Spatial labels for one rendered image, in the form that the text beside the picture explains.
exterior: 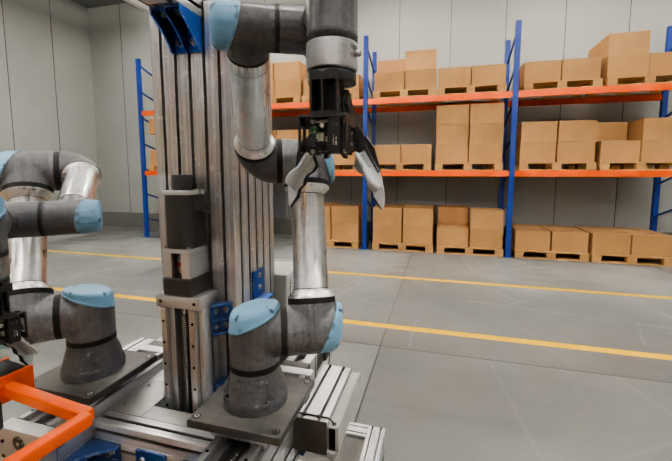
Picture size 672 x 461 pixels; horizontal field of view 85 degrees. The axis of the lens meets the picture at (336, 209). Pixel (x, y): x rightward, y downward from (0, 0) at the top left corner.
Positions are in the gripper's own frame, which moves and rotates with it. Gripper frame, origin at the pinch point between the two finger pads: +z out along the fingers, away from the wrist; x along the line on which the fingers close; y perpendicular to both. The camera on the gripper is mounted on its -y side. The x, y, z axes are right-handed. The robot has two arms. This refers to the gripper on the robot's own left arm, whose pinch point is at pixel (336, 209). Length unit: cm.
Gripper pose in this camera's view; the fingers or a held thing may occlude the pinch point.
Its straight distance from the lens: 58.1
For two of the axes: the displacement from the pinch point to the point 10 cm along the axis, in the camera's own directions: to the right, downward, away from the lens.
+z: 0.0, 9.9, 1.0
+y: -2.7, 1.0, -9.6
